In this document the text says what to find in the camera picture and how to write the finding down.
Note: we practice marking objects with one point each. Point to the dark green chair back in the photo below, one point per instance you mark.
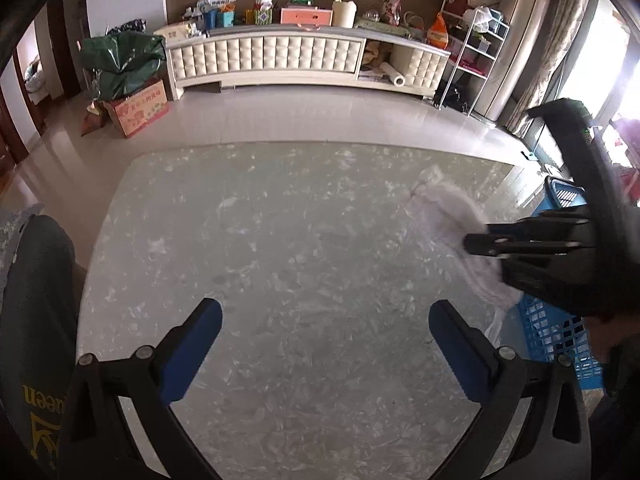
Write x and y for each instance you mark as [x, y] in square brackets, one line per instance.
[35, 310]

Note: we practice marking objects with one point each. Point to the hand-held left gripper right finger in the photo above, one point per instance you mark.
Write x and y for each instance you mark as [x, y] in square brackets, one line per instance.
[460, 350]

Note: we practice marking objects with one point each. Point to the metal shelf rack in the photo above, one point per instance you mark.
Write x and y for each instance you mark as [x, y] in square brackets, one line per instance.
[481, 51]

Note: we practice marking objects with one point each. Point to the white paper roll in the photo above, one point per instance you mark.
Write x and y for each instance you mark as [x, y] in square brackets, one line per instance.
[400, 76]

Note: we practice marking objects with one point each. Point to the cream padded television cabinet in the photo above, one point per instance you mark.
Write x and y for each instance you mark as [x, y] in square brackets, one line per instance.
[280, 55]

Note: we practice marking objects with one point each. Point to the white plastic bag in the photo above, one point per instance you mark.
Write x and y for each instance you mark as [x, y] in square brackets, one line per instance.
[477, 19]

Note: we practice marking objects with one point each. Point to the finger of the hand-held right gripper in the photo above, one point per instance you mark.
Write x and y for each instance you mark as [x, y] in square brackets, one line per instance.
[540, 232]
[530, 251]

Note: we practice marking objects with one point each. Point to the pink box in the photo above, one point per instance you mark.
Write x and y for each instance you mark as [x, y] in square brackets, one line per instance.
[305, 16]

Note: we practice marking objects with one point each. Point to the white standing air conditioner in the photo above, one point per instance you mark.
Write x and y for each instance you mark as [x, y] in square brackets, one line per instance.
[520, 35]

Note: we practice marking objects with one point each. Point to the white plastic jug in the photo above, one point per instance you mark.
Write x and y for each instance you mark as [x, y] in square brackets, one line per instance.
[345, 14]

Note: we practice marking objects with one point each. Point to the green patterned box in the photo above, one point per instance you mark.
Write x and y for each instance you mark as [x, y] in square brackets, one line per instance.
[258, 16]

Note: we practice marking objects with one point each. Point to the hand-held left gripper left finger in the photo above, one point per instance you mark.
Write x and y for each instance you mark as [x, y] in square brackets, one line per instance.
[192, 345]

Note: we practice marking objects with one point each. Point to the black bag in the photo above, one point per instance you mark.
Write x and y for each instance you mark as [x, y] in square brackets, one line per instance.
[452, 99]

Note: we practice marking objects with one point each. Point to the green plastic bag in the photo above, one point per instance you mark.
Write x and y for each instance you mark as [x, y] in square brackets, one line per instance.
[125, 60]

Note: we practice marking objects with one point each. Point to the beige curtain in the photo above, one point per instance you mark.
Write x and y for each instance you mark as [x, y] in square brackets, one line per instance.
[565, 35]

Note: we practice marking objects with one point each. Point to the mop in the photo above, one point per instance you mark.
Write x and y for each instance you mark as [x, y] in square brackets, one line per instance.
[532, 152]

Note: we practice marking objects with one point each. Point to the printed cardboard box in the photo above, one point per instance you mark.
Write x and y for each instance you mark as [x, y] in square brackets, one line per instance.
[140, 107]

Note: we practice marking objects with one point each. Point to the blue plastic laundry basket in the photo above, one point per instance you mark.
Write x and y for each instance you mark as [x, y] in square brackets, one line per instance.
[550, 340]

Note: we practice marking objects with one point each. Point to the orange bag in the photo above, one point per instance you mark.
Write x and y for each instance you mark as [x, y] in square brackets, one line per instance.
[439, 35]

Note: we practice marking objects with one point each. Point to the white soft cloth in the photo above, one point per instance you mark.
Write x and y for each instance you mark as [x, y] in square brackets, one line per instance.
[450, 210]

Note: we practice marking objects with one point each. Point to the teal box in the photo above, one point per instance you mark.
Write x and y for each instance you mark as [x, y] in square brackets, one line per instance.
[225, 19]

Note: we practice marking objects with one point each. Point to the brown bag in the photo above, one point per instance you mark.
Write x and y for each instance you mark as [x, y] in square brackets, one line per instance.
[95, 121]

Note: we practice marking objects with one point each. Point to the red and white snack bag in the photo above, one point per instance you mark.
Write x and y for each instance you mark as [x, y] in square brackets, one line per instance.
[392, 7]

